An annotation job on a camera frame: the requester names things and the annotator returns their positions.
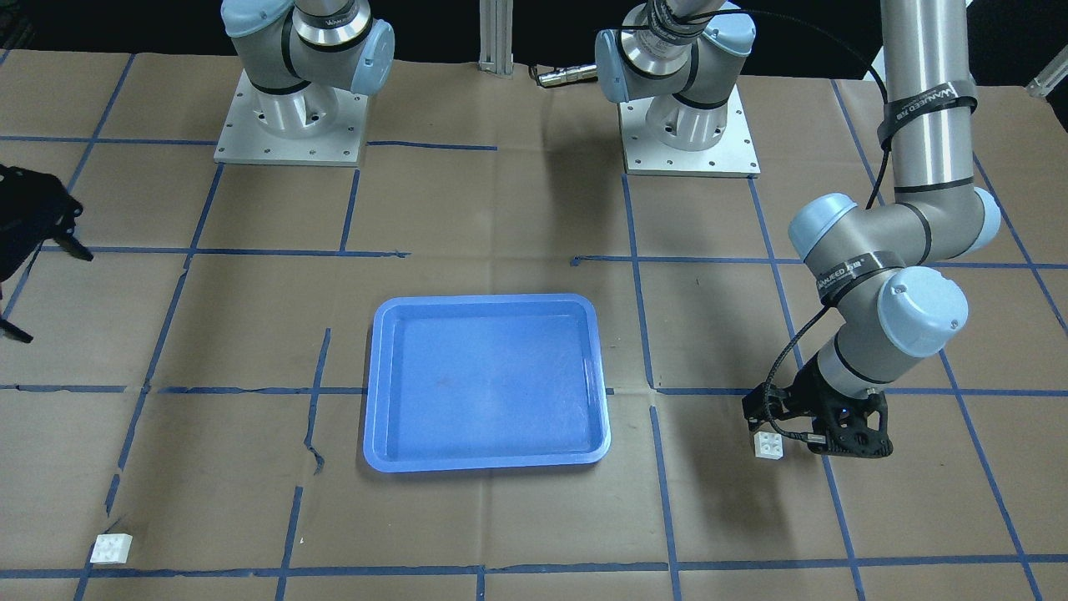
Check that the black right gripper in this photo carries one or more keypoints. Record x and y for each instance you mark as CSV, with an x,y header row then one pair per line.
x,y
23,219

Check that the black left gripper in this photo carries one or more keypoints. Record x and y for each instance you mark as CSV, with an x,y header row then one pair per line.
x,y
808,389

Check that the white block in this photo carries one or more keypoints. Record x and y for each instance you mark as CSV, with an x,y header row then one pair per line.
x,y
768,445
111,548

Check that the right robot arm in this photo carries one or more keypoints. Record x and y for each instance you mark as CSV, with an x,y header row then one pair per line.
x,y
310,69

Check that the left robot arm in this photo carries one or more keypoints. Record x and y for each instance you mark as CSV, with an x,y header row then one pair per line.
x,y
870,265

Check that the blue plastic tray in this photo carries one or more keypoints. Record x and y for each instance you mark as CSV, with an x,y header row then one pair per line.
x,y
485,381

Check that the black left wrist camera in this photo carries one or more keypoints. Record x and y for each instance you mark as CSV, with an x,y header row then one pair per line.
x,y
852,427

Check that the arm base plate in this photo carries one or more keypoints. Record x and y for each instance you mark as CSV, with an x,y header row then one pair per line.
x,y
692,138
315,126

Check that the metal cable connector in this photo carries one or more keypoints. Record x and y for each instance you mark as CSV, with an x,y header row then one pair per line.
x,y
557,77

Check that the aluminium frame post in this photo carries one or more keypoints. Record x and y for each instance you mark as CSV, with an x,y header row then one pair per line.
x,y
495,21

